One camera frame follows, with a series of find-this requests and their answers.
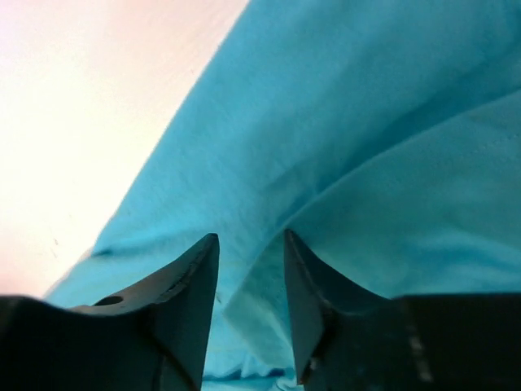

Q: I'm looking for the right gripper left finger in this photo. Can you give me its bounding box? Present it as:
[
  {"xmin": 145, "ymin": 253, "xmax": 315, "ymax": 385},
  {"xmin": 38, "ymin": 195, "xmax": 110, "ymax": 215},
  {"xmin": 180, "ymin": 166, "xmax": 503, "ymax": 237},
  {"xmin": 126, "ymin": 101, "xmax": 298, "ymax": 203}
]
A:
[{"xmin": 1, "ymin": 234, "xmax": 219, "ymax": 390}]

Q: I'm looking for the turquoise t shirt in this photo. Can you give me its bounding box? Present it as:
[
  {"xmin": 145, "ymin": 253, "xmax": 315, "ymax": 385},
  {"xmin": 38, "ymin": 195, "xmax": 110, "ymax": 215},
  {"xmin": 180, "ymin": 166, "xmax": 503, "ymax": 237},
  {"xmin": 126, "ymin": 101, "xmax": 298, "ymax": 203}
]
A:
[{"xmin": 48, "ymin": 1, "xmax": 520, "ymax": 390}]

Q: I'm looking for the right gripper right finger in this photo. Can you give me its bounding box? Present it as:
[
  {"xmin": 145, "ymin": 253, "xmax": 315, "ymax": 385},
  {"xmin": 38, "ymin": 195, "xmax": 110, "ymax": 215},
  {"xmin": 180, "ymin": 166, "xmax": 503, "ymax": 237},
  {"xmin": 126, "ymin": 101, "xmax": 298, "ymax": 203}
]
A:
[{"xmin": 284, "ymin": 231, "xmax": 520, "ymax": 391}]

